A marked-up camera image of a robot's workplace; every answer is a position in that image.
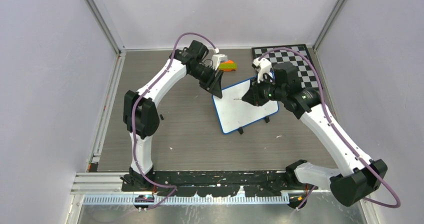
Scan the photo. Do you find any perforated metal strip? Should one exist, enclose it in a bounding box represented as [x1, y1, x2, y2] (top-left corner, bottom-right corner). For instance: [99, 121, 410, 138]
[82, 193, 290, 206]

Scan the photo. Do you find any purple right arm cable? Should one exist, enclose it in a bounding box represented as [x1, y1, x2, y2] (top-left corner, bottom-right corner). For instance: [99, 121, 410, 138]
[257, 47, 402, 210]

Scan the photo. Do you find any blue framed whiteboard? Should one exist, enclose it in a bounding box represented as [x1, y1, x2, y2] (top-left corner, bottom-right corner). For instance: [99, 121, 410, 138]
[211, 78, 280, 135]

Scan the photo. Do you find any aluminium frame rail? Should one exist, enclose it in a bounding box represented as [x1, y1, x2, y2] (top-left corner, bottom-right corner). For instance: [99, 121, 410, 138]
[70, 170, 373, 196]

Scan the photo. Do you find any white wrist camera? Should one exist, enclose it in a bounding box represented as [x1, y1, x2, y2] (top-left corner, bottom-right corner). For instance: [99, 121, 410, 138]
[211, 53, 229, 70]
[252, 57, 272, 83]

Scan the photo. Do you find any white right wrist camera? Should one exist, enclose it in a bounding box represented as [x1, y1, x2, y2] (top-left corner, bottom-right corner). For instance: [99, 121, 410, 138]
[252, 57, 272, 83]

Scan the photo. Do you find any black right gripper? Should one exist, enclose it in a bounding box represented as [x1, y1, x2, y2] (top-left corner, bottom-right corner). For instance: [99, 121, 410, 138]
[242, 73, 286, 107]

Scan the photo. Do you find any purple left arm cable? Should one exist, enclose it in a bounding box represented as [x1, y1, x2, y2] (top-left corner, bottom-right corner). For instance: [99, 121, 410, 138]
[130, 32, 220, 211]

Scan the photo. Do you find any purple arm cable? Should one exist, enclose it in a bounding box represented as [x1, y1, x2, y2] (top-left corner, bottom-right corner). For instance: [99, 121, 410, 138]
[257, 47, 402, 210]
[130, 32, 220, 211]

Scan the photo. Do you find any orange green toy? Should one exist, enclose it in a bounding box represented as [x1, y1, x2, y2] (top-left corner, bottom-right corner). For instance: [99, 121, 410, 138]
[218, 60, 237, 72]

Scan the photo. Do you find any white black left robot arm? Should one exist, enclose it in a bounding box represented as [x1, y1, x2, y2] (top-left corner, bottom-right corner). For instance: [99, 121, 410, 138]
[123, 40, 229, 191]

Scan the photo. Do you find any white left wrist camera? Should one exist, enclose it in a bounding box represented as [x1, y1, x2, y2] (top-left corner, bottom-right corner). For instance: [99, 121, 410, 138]
[211, 53, 229, 70]

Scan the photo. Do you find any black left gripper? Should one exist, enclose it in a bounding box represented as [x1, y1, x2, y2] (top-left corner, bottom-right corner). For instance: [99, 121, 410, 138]
[189, 64, 224, 99]

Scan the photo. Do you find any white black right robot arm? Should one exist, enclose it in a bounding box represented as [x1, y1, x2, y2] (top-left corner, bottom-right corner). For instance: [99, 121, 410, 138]
[241, 58, 388, 207]

